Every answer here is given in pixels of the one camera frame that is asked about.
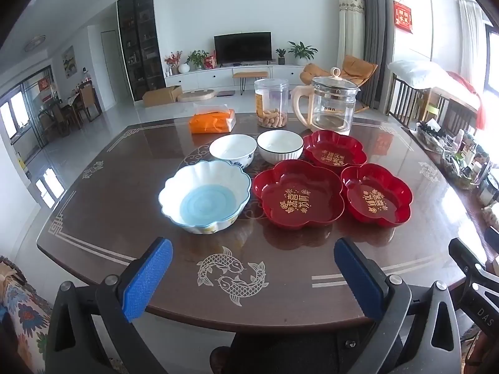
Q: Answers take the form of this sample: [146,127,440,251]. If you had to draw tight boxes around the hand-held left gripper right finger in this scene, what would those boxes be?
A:
[333,237,463,374]

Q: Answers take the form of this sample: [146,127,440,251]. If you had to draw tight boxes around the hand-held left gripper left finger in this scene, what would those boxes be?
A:
[46,237,174,374]

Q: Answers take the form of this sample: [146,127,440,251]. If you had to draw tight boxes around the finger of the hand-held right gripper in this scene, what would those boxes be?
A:
[448,237,499,332]

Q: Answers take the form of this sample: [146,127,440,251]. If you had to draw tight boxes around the red flower-shaped plate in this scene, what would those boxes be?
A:
[341,164,413,228]
[252,159,344,230]
[303,130,368,168]

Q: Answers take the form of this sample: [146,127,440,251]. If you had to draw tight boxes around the large scalloped white blue bowl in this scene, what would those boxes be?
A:
[158,160,252,234]

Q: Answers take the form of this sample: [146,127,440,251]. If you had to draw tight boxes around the white ribbed bowl dark rim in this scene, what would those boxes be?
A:
[257,130,304,164]

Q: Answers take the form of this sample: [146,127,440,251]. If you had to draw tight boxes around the white bowl blue floral print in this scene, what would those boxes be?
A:
[209,134,258,170]

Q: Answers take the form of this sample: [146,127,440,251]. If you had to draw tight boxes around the tray of small bottles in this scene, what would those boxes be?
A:
[415,121,499,211]

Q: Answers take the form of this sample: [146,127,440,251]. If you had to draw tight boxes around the floral blanket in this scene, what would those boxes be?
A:
[0,257,59,374]

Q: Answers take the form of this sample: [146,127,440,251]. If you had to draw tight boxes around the orange tissue pack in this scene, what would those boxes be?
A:
[189,103,237,135]

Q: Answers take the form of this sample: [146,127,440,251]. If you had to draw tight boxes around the red cloth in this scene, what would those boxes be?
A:
[446,71,488,129]

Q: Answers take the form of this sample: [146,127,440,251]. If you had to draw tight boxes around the cardboard box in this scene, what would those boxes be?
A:
[142,85,183,107]

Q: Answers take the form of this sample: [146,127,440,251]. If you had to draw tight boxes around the dark wooden slatted bench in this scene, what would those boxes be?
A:
[388,72,484,133]

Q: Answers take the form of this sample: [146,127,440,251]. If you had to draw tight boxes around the beige oval floor pad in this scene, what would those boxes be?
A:
[177,89,217,104]

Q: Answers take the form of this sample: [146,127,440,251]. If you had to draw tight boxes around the dining table with chairs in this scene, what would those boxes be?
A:
[37,80,104,137]

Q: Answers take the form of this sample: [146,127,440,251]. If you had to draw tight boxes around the clear plastic snack jar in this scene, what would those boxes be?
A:
[254,79,290,128]

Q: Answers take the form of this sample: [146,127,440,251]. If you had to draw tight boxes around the orange lounge chair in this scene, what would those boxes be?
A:
[299,55,378,86]

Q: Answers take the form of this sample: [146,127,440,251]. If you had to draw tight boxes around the white television cabinet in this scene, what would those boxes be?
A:
[164,64,312,91]

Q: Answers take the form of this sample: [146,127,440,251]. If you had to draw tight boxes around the white pillow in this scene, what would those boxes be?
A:
[388,60,449,88]

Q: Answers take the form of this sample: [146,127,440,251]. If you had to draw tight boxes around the red flower plant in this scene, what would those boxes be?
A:
[164,50,183,75]

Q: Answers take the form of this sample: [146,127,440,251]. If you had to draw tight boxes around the green potted plant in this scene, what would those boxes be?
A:
[186,50,209,71]

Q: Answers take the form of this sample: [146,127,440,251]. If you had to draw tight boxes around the wooden bench black legs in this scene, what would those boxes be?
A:
[233,71,269,95]

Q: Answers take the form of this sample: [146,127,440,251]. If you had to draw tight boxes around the leafy potted plant white pot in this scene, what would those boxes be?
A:
[288,41,318,66]

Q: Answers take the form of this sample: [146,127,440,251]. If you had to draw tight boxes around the black glass display cabinet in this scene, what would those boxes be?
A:
[117,0,166,102]

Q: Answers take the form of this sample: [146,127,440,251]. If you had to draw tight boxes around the covered standing air conditioner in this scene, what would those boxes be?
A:
[337,0,366,75]

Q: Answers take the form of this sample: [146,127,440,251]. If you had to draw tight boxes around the black television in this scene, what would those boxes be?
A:
[214,32,273,65]

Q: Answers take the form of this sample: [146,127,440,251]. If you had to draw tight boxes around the grey curtain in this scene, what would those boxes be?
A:
[353,0,394,86]

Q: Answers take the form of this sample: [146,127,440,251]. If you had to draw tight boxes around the round ceiling lamp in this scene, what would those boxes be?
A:
[24,35,46,52]

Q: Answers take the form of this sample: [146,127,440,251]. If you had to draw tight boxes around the glass kettle cream handle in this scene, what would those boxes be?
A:
[292,67,361,136]

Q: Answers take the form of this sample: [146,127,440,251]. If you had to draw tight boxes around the wall painting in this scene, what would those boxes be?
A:
[62,46,76,78]

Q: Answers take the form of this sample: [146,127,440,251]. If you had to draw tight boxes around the red wall hanging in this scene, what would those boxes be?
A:
[394,1,414,34]

